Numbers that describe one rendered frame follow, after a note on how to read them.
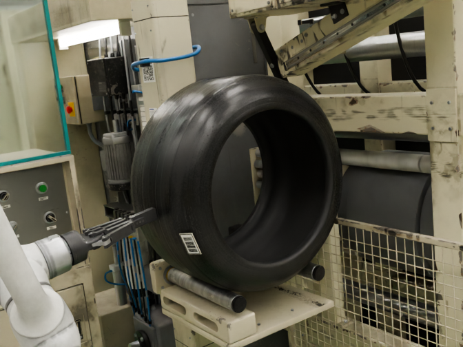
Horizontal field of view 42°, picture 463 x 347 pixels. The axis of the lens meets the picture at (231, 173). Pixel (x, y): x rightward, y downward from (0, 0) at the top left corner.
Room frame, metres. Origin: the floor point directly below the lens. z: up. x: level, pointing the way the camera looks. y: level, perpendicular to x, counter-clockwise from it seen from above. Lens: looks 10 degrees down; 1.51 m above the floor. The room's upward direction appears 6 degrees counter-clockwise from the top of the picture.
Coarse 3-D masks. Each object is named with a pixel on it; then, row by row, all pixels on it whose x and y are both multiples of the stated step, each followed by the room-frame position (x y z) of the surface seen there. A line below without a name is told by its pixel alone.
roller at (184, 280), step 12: (168, 276) 1.70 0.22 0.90; (180, 276) 1.65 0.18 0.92; (192, 276) 1.62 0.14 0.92; (192, 288) 1.59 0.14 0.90; (204, 288) 1.54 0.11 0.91; (216, 288) 1.51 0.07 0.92; (216, 300) 1.49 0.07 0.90; (228, 300) 1.45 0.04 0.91; (240, 300) 1.44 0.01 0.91; (240, 312) 1.44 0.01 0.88
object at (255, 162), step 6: (252, 150) 2.10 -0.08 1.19; (258, 150) 2.09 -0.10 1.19; (252, 156) 2.10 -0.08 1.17; (258, 156) 2.09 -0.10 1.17; (252, 162) 2.10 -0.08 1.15; (258, 162) 2.07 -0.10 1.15; (252, 168) 2.09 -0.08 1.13; (258, 168) 2.11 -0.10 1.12; (252, 174) 2.10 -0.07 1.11; (258, 174) 2.09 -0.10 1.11; (252, 180) 2.10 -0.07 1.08; (258, 180) 2.09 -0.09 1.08; (258, 186) 2.08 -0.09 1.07; (258, 192) 2.10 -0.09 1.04
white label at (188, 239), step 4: (184, 236) 1.37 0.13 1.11; (188, 236) 1.37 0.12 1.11; (192, 236) 1.36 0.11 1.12; (184, 240) 1.38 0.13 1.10; (188, 240) 1.37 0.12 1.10; (192, 240) 1.37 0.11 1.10; (184, 244) 1.39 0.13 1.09; (188, 244) 1.38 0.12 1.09; (192, 244) 1.37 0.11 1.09; (196, 244) 1.36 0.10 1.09; (188, 248) 1.38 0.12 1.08; (192, 248) 1.38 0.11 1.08; (196, 248) 1.37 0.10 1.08; (188, 252) 1.39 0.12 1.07; (192, 252) 1.38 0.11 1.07; (196, 252) 1.37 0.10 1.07; (200, 252) 1.37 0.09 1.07
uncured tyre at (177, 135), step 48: (192, 96) 1.52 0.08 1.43; (240, 96) 1.47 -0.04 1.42; (288, 96) 1.55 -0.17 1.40; (144, 144) 1.53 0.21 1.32; (192, 144) 1.40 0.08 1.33; (288, 144) 1.85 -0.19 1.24; (336, 144) 1.64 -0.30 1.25; (144, 192) 1.48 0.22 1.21; (192, 192) 1.37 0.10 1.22; (288, 192) 1.85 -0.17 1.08; (336, 192) 1.63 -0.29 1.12; (240, 240) 1.77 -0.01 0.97; (288, 240) 1.73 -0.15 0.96; (240, 288) 1.47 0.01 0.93
